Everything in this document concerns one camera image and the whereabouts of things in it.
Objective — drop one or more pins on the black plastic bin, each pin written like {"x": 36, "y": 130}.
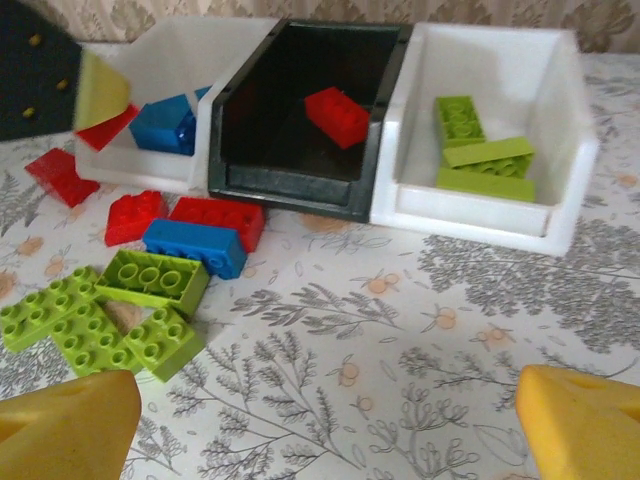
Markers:
{"x": 280, "y": 190}

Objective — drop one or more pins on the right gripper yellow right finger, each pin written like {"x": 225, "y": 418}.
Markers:
{"x": 585, "y": 430}

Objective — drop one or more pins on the green long lego brick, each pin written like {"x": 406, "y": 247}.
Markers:
{"x": 485, "y": 185}
{"x": 490, "y": 152}
{"x": 460, "y": 120}
{"x": 40, "y": 310}
{"x": 95, "y": 340}
{"x": 150, "y": 280}

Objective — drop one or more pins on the blue long lego brick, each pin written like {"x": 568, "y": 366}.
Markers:
{"x": 195, "y": 245}

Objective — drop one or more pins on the red long lego brick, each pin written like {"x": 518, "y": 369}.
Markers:
{"x": 337, "y": 117}
{"x": 220, "y": 217}

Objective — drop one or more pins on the floral fern print tablecloth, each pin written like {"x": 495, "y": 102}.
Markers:
{"x": 350, "y": 325}

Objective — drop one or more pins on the red square lego brick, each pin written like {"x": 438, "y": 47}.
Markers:
{"x": 105, "y": 130}

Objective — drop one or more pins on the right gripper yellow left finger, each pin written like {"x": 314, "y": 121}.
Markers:
{"x": 60, "y": 435}

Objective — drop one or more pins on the blue square lego brick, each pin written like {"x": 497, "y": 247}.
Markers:
{"x": 160, "y": 125}
{"x": 202, "y": 95}

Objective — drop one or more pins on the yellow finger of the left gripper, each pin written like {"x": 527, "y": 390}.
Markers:
{"x": 102, "y": 95}

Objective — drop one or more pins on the white plastic bin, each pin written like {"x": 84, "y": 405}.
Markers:
{"x": 165, "y": 55}
{"x": 500, "y": 60}

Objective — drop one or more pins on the green short lego brick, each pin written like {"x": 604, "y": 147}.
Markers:
{"x": 165, "y": 345}

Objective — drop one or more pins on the red sloped lego brick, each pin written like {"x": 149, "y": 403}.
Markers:
{"x": 132, "y": 217}

